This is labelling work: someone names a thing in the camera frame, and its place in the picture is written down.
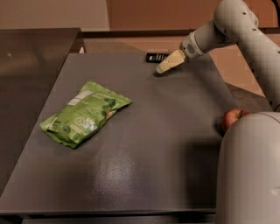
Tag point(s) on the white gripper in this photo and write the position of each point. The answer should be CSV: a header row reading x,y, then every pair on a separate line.
x,y
190,48

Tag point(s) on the black rxbar chocolate bar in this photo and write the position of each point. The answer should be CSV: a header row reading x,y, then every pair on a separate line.
x,y
155,57

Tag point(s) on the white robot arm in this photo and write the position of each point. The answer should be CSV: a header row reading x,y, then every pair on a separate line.
x,y
248,179

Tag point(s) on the red apple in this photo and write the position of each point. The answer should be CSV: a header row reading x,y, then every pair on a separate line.
x,y
231,117

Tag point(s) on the green snack pouch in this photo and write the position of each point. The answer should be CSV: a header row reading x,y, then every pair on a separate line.
x,y
84,115

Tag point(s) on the dark side cabinet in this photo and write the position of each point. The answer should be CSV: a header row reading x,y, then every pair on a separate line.
x,y
30,62

